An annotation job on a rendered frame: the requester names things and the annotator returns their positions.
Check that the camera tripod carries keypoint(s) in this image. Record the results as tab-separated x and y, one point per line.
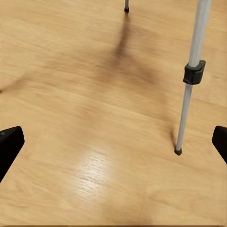
195	68

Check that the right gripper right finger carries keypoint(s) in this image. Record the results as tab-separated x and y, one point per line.
219	140

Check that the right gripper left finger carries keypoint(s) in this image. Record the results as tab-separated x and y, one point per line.
11	142

